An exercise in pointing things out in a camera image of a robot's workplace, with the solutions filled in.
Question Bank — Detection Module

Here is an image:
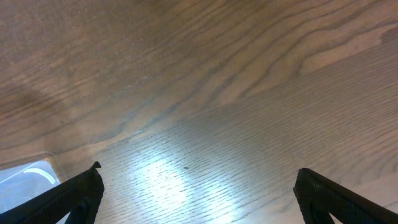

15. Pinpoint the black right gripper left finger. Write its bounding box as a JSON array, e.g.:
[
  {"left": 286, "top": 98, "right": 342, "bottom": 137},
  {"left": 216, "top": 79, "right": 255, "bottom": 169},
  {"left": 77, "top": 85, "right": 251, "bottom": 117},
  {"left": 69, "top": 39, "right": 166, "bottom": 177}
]
[{"left": 1, "top": 161, "right": 104, "bottom": 224}]

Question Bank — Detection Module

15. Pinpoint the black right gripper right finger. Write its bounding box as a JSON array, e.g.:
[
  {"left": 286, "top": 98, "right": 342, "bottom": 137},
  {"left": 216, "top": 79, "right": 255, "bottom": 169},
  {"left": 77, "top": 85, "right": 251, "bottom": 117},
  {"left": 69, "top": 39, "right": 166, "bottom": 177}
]
[{"left": 294, "top": 168, "right": 397, "bottom": 224}]

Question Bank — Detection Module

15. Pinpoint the clear plastic container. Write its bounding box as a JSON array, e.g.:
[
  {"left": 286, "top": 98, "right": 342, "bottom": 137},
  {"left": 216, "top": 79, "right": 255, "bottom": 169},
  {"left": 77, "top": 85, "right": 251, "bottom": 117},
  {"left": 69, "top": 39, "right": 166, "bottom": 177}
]
[{"left": 1, "top": 152, "right": 68, "bottom": 213}]

